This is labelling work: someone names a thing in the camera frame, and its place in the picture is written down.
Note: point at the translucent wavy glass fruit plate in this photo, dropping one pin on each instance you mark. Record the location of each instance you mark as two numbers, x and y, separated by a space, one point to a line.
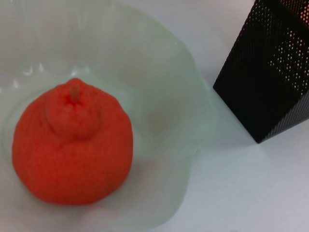
157 72

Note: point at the red-orange bumpy orange fruit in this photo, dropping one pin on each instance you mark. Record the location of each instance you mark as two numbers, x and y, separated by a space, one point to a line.
72 157

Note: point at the black mesh pen holder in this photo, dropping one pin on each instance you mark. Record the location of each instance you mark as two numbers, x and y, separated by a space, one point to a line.
260 96

